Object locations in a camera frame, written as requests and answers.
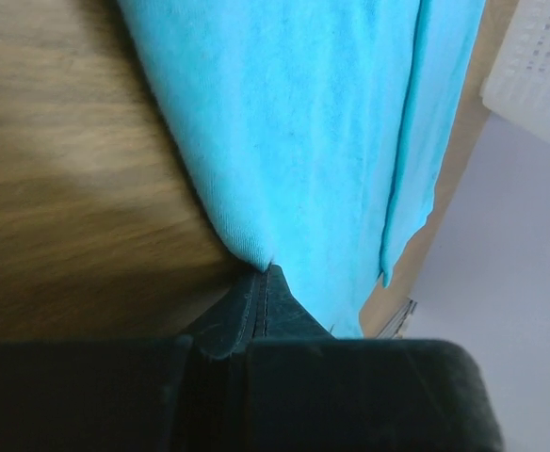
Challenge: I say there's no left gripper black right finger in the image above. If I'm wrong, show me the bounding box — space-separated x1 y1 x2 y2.
227 266 505 451

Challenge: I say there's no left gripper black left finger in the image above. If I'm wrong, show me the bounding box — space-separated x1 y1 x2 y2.
0 274 268 451

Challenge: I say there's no turquoise t shirt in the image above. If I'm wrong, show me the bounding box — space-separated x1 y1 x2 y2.
120 1 484 338

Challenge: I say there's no white plastic basket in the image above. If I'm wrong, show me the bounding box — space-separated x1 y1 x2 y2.
480 0 550 145

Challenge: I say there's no right aluminium frame rail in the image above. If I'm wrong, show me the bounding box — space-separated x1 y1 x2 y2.
377 299 417 339

